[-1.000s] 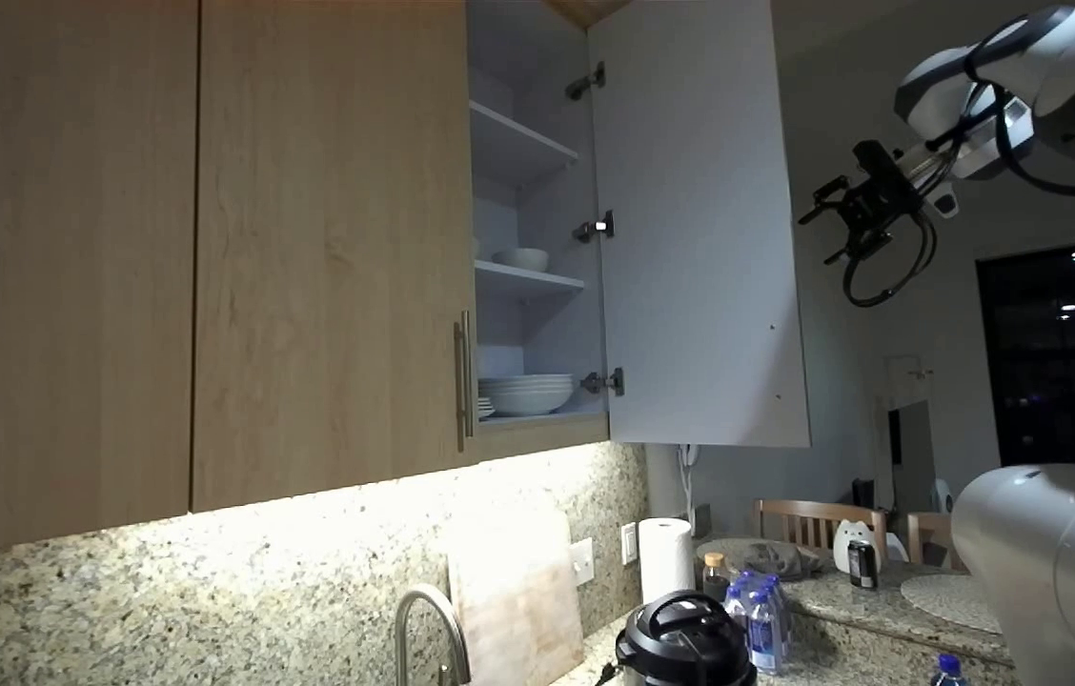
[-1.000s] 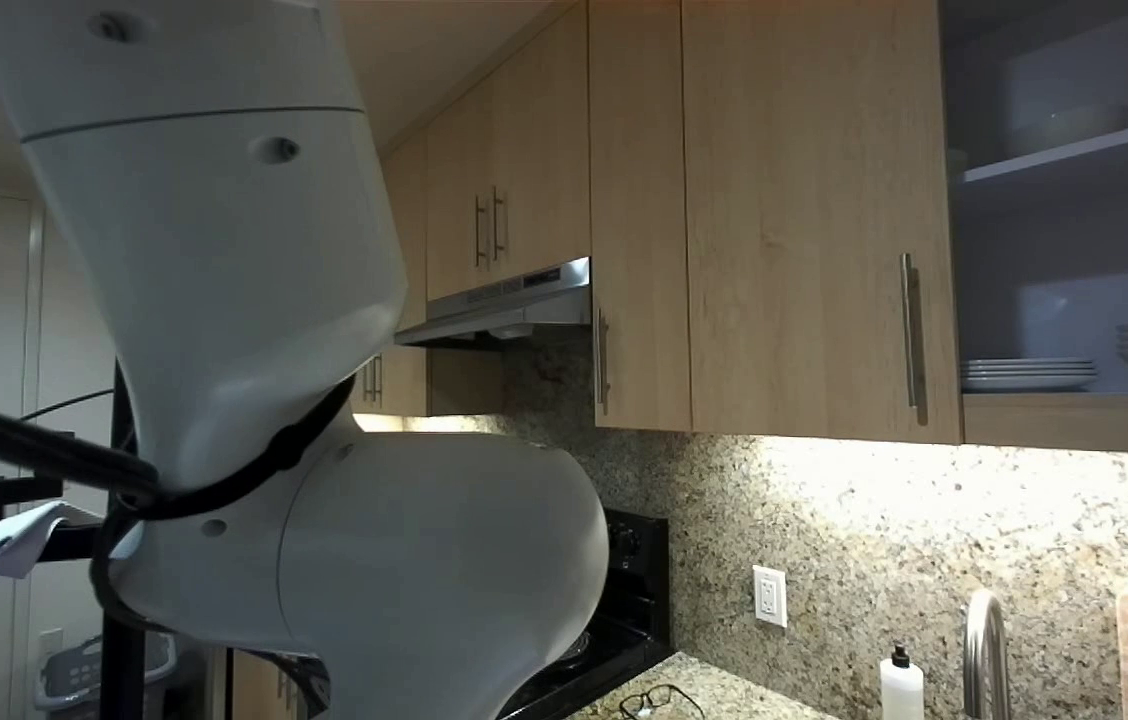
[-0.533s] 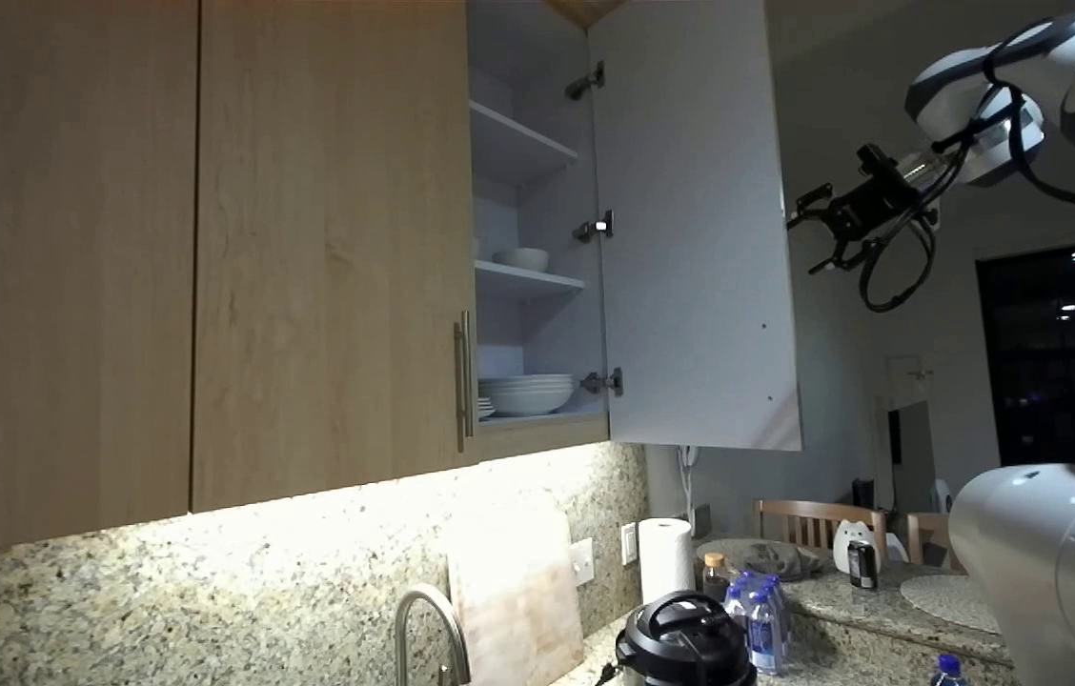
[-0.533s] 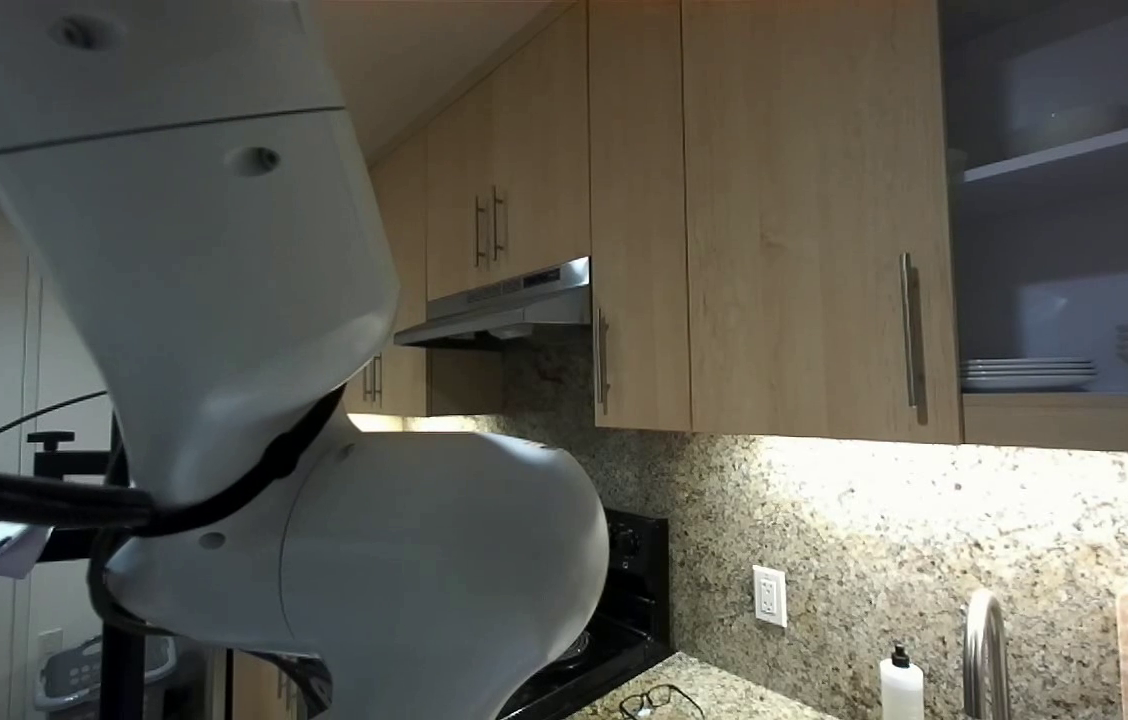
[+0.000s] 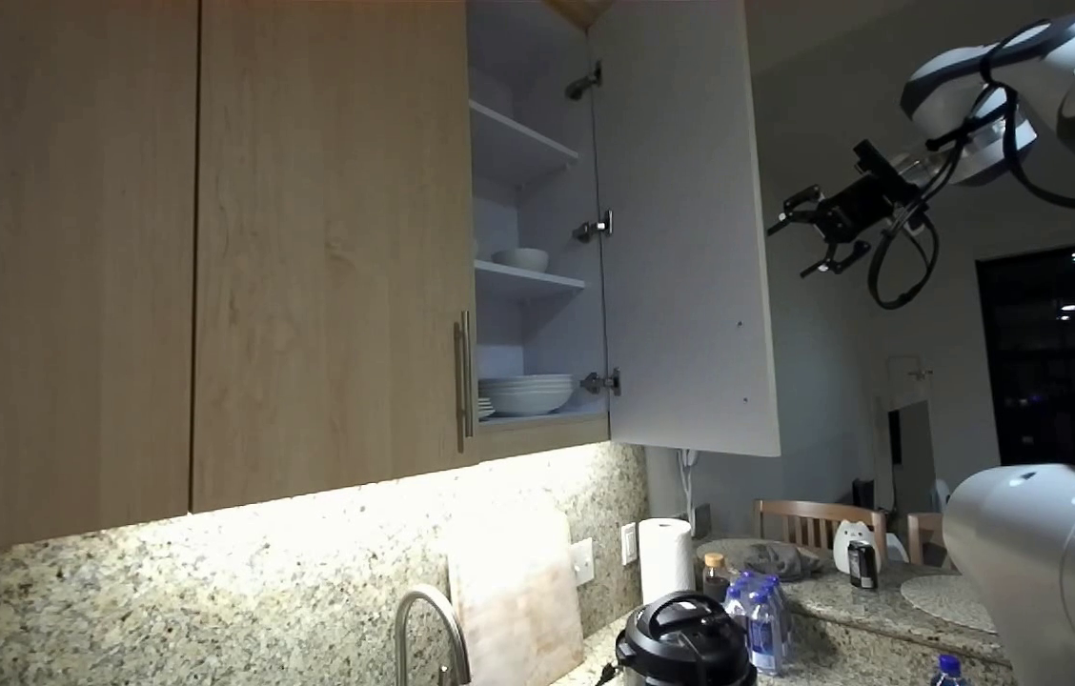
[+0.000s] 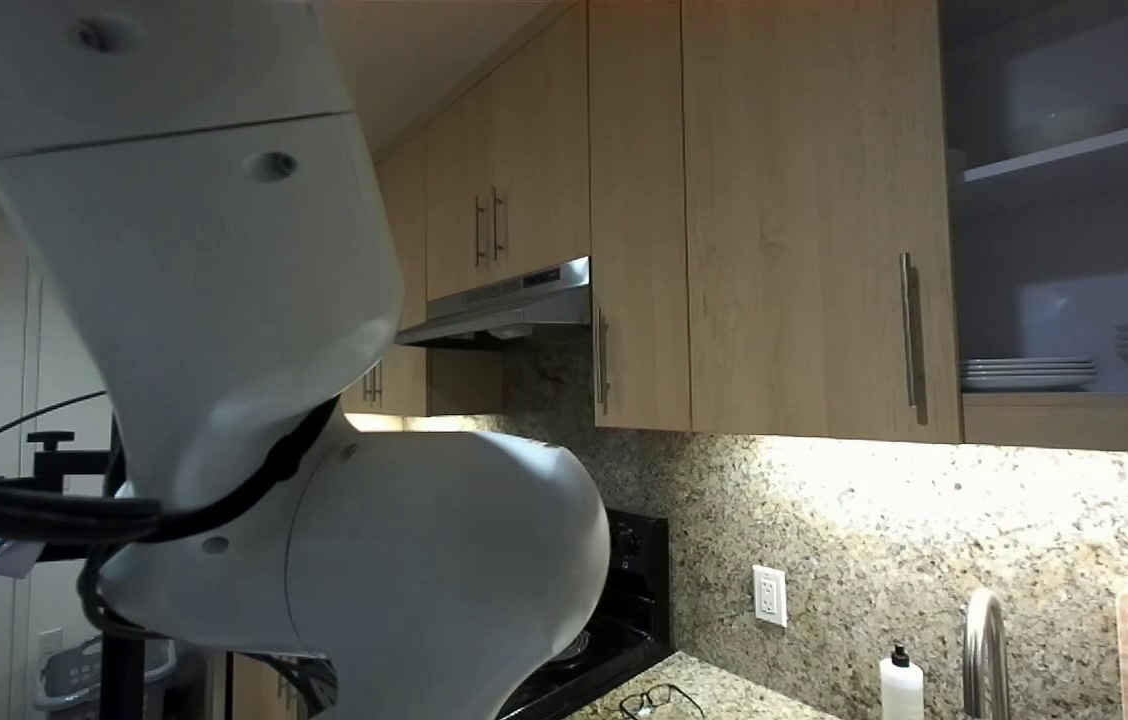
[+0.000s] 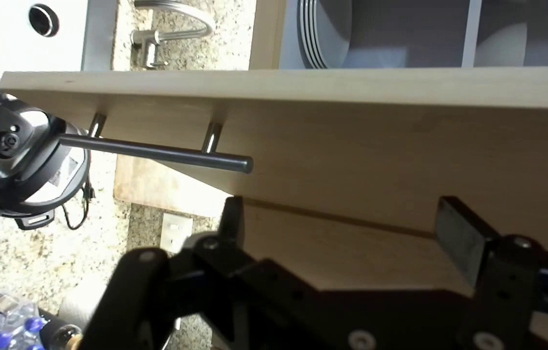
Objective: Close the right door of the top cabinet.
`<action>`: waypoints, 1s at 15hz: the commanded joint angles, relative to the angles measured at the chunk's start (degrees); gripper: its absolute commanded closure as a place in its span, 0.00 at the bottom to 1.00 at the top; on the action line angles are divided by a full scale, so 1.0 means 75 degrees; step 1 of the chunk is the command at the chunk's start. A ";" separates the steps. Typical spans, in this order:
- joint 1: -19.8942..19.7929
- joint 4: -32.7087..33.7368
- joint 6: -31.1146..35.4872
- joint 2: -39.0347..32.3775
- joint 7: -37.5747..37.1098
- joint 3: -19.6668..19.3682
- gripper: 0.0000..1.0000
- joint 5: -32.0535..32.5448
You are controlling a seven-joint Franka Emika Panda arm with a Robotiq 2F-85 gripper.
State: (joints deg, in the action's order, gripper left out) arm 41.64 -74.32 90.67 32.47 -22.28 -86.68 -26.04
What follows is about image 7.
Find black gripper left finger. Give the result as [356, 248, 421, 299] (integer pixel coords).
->
[79, 192, 380, 350]

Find stack of white plates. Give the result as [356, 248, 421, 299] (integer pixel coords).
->
[296, 0, 356, 70]

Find dark bottle with cork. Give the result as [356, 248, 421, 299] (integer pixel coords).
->
[40, 318, 86, 350]

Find white wall outlet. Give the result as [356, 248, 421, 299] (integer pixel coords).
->
[156, 212, 201, 256]

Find black pressure cooker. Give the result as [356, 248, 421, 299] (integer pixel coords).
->
[0, 91, 96, 233]

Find dark metal door handle bar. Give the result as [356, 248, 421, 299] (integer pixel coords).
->
[59, 112, 255, 177]

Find wooden cabinet door white inside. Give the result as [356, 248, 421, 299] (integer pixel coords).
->
[0, 66, 548, 258]

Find metal sink drain ring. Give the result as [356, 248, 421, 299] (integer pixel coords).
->
[26, 2, 63, 38]

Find black cooker power cord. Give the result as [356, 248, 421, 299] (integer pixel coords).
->
[59, 178, 100, 233]

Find white paper towel roll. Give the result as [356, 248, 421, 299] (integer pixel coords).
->
[69, 283, 119, 326]

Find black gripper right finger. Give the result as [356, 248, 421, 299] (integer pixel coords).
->
[434, 192, 548, 350]

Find light wooden cabinet panel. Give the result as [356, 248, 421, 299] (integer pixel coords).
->
[242, 198, 477, 297]

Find water bottle pack blue caps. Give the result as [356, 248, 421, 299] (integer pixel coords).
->
[0, 291, 51, 350]

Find steel kitchen faucet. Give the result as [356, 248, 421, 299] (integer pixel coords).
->
[131, 0, 218, 72]

